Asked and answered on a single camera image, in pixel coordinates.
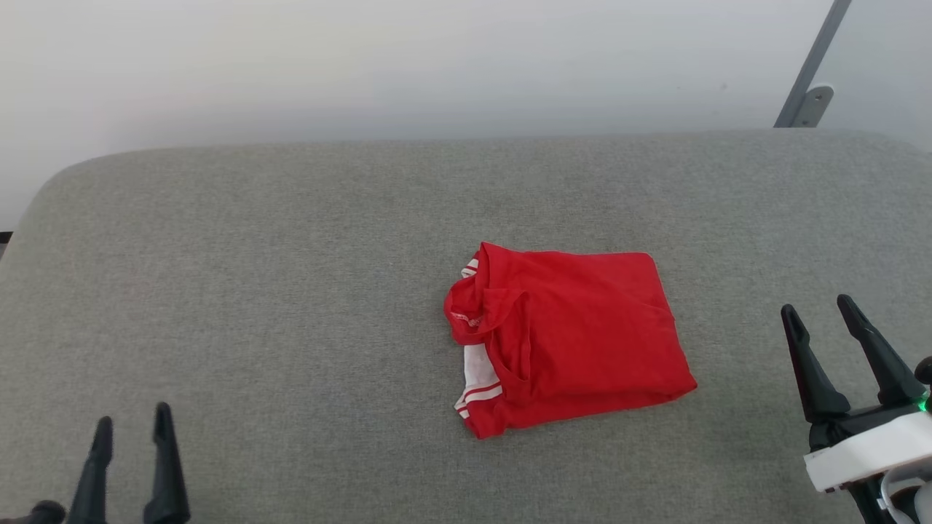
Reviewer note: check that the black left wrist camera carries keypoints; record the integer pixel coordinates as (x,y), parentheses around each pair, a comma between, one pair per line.
(44,513)

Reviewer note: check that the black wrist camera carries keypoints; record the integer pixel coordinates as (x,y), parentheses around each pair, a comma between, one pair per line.
(44,513)
(926,371)

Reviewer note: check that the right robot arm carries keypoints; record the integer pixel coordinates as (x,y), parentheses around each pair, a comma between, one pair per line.
(910,502)

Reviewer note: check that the grey metal bar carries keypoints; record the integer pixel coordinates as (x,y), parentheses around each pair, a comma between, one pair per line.
(819,51)

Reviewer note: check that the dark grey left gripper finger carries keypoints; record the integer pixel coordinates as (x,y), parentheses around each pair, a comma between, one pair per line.
(91,495)
(166,495)

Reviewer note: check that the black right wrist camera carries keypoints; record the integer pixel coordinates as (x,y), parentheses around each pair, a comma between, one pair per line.
(926,371)

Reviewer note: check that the red and white shirt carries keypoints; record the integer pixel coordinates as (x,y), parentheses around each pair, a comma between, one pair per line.
(582,327)

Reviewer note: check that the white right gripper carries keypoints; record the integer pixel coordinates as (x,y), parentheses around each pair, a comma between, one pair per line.
(866,451)

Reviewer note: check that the grey fabric sofa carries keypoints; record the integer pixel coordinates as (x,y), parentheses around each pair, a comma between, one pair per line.
(291,291)

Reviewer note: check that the grey metal bracket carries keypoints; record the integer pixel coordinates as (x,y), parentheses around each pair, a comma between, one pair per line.
(817,102)

